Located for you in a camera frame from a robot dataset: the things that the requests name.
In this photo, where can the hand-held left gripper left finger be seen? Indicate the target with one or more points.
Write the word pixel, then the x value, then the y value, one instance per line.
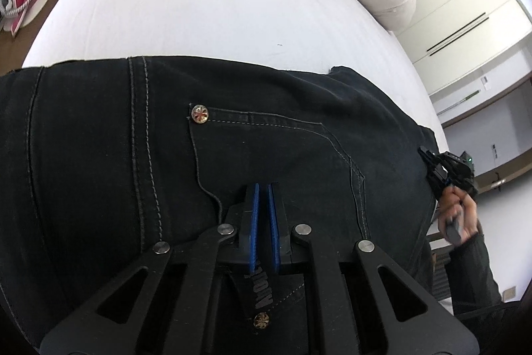
pixel 254 230

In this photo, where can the black pants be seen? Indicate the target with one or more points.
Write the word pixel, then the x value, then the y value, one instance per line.
pixel 208 172

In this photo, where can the chair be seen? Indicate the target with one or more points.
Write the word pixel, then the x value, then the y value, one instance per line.
pixel 440 267

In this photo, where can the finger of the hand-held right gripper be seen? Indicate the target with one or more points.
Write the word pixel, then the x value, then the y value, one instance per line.
pixel 434 172

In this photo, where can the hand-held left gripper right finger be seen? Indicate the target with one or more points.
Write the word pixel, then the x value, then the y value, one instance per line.
pixel 272 230

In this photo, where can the person's right forearm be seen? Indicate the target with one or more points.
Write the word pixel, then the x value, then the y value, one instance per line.
pixel 474 276

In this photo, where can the person's right hand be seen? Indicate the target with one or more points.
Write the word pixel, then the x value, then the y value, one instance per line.
pixel 459 213

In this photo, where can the white wardrobe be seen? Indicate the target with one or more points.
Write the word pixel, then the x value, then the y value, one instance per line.
pixel 469 14

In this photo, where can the bed with grey headboard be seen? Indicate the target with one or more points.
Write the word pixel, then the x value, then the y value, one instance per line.
pixel 208 5

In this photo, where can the wooden desk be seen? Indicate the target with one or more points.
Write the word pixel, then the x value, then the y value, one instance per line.
pixel 494 172

